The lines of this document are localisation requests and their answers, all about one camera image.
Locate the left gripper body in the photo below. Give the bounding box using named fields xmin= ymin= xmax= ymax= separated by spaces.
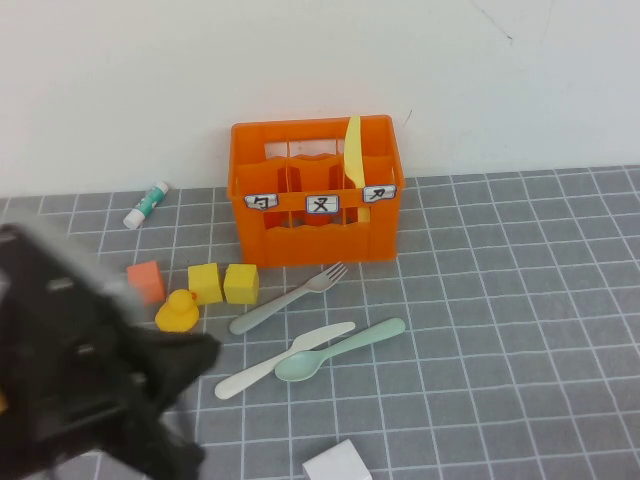
xmin=0 ymin=224 xmax=166 ymax=474

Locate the cream white plastic knife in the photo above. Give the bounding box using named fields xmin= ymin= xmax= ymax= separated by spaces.
xmin=214 ymin=321 xmax=357 ymax=400

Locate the mint green plastic spoon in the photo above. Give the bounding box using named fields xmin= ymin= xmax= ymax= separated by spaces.
xmin=274 ymin=317 xmax=407 ymax=385

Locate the grey plastic fork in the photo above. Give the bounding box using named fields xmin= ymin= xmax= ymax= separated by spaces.
xmin=228 ymin=261 xmax=350 ymax=336

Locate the yellow rubber duck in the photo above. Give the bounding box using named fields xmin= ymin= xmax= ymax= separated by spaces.
xmin=154 ymin=288 xmax=200 ymax=334

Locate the yellow foam cube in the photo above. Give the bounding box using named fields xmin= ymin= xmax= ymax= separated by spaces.
xmin=223 ymin=263 xmax=260 ymax=305
xmin=187 ymin=262 xmax=224 ymax=306

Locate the white label reading 刀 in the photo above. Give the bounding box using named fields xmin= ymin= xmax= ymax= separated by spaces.
xmin=362 ymin=184 xmax=398 ymax=204

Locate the grey grid-pattern table mat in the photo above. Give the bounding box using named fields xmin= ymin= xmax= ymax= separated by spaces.
xmin=0 ymin=164 xmax=640 ymax=480

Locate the white label reading 勺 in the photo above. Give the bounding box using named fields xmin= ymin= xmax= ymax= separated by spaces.
xmin=244 ymin=193 xmax=279 ymax=213

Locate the white label reading 叉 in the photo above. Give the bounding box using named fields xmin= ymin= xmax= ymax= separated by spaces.
xmin=305 ymin=194 xmax=341 ymax=215

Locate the white green glue stick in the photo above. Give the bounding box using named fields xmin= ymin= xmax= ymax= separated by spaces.
xmin=123 ymin=180 xmax=171 ymax=230

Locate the yellow plastic knife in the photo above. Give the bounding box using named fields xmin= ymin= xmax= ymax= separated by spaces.
xmin=343 ymin=115 xmax=372 ymax=224

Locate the orange plastic cutlery crate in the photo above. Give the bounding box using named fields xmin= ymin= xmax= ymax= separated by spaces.
xmin=228 ymin=114 xmax=406 ymax=269

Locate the white box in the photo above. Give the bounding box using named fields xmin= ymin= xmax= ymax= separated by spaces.
xmin=301 ymin=439 xmax=372 ymax=480

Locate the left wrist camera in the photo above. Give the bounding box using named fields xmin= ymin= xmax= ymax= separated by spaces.
xmin=9 ymin=209 xmax=144 ymax=309

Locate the salmon orange foam cube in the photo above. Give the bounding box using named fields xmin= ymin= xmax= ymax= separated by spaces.
xmin=126 ymin=260 xmax=167 ymax=306

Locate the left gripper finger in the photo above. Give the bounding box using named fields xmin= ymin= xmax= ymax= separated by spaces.
xmin=134 ymin=327 xmax=224 ymax=412
xmin=124 ymin=413 xmax=206 ymax=480

